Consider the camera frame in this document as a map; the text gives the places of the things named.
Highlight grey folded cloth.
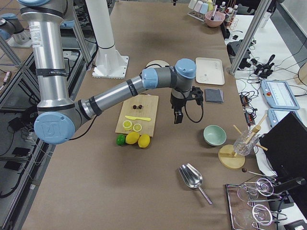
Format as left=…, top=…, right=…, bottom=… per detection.
left=204, top=88, right=224, bottom=104

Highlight yellow plastic knife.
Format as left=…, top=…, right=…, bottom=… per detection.
left=125, top=115, right=151, bottom=121

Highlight blue cup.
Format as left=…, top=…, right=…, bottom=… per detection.
left=199, top=2, right=208, bottom=14

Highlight lemon slice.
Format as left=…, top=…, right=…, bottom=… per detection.
left=132, top=123, right=142, bottom=132
left=122, top=120, right=133, bottom=130

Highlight yellow cup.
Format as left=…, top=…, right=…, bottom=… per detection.
left=206, top=0, right=213, bottom=12

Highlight bamboo cutting board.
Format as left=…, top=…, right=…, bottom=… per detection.
left=115, top=94, right=159, bottom=137

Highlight mint green bowl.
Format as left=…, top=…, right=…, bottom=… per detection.
left=203, top=125, right=226, bottom=146

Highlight cream rectangular rabbit tray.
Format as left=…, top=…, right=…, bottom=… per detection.
left=196, top=57, right=225, bottom=85

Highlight pink bowl with ice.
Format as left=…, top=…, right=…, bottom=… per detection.
left=205, top=11, right=225, bottom=28

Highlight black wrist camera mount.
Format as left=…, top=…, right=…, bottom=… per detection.
left=187, top=86, right=203, bottom=106

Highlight aluminium frame post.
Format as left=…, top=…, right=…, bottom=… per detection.
left=229, top=0, right=271, bottom=75

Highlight dark wooden tray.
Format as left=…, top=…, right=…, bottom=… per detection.
left=225, top=184, right=288, bottom=230

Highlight wooden mug tree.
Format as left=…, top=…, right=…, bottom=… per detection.
left=218, top=114, right=268, bottom=169

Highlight white camera post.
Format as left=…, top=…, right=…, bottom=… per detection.
left=86, top=0, right=129, bottom=79

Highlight yellow lemon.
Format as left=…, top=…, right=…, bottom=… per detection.
left=125, top=132, right=140, bottom=145
left=138, top=134, right=150, bottom=148

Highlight glass mug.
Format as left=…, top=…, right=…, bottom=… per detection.
left=234, top=130, right=259, bottom=156

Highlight metal scoop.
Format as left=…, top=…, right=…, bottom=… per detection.
left=178, top=163, right=213, bottom=205

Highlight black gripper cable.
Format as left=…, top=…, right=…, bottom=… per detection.
left=184, top=100, right=204, bottom=124

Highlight blue teach pendant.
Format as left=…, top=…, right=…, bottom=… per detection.
left=260, top=80, right=300, bottom=110
left=267, top=108, right=301, bottom=128

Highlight pink cup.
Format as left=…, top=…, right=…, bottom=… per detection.
left=193, top=0, right=203, bottom=12

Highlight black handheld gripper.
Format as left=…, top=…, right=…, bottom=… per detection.
left=250, top=54, right=275, bottom=79

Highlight cream round plate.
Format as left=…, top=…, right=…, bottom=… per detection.
left=145, top=60, right=169, bottom=69

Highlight black monitor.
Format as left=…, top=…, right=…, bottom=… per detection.
left=260, top=112, right=307, bottom=179

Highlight white cup rack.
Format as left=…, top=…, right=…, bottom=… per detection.
left=188, top=10, right=205, bottom=22

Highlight green lime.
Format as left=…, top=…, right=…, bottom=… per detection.
left=116, top=134, right=126, bottom=146

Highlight white cup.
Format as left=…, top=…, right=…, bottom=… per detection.
left=188, top=0, right=197, bottom=10

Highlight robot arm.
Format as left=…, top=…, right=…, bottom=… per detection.
left=19, top=0, right=196, bottom=145

